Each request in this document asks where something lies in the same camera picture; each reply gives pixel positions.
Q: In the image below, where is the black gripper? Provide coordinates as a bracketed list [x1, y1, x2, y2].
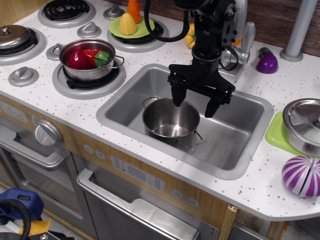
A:
[168, 52, 236, 118]

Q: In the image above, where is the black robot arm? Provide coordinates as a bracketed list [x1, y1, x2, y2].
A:
[168, 0, 238, 118]

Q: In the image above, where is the steel pot in sink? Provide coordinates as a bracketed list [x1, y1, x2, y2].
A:
[142, 96, 203, 153]

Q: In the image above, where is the grey toy sink basin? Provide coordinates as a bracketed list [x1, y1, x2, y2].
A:
[96, 64, 274, 180]

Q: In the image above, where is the steel lidded pot right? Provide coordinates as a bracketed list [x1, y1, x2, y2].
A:
[282, 98, 320, 157]

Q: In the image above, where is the steel pot on burner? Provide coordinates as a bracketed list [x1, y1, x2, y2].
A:
[59, 38, 125, 81]

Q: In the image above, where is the steel pot lid left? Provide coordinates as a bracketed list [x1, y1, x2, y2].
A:
[0, 25, 31, 50]

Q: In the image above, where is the yellow toy fruit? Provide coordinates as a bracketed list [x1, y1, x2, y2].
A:
[184, 23, 196, 49]

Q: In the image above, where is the back right stove burner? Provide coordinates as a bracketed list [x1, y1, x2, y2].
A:
[107, 30, 165, 53]

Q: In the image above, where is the stove burner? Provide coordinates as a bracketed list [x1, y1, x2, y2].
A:
[107, 30, 165, 53]
[52, 60, 126, 100]
[0, 26, 47, 66]
[37, 0, 96, 29]

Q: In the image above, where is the purple toy eggplant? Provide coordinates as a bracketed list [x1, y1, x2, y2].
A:
[256, 47, 278, 74]

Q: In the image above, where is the silver toy faucet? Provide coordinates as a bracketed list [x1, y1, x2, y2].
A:
[218, 0, 256, 84]

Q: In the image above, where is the green square plate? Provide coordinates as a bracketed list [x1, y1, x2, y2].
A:
[265, 111, 308, 156]

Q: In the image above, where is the toy corn cob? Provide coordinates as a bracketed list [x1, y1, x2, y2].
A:
[119, 13, 137, 36]

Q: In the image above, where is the green red toy vegetable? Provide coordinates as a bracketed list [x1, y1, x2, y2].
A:
[82, 49, 111, 67]

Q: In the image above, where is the green round plate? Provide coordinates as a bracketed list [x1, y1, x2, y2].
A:
[109, 16, 150, 39]

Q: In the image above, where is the orange toy carrot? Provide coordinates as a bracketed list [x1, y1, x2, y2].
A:
[127, 0, 141, 24]

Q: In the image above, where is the front stove burner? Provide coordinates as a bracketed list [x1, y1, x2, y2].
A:
[52, 60, 126, 100]

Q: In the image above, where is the grey stove knob back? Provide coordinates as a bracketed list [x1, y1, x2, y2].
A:
[103, 4, 125, 20]

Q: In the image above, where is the grey stove knob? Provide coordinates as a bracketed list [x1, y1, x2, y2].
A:
[103, 4, 125, 20]
[8, 66, 39, 87]
[77, 21, 102, 39]

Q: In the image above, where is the red toy pepper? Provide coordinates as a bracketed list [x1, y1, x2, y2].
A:
[67, 50, 93, 70]

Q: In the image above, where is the grey stove knob middle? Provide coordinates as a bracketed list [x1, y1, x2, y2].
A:
[77, 21, 102, 39]

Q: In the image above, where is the purple striped toy onion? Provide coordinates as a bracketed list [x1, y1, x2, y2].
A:
[281, 156, 320, 198]

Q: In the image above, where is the grey dishwasher door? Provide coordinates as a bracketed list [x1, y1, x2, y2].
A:
[74, 156, 220, 240]

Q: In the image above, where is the grey stove knob hidden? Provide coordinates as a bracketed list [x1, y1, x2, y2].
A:
[46, 43, 66, 61]

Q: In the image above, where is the silver oven dial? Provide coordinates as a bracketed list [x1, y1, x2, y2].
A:
[33, 119, 63, 147]

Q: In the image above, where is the back left stove burner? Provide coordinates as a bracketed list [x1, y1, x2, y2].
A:
[37, 0, 96, 29]

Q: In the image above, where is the grey oven door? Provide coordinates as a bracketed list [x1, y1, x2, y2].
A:
[0, 117, 98, 240]

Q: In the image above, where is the grey stove knob front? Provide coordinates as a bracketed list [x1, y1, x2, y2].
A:
[8, 66, 39, 87]

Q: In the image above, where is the blue clamp tool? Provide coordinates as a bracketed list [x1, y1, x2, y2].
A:
[0, 188, 44, 225]

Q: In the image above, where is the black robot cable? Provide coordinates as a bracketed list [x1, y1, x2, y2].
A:
[143, 0, 190, 43]

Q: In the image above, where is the grey post with base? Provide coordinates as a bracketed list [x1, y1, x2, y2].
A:
[280, 0, 318, 63]

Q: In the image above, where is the black hose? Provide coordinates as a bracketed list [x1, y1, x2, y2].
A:
[0, 198, 32, 240]

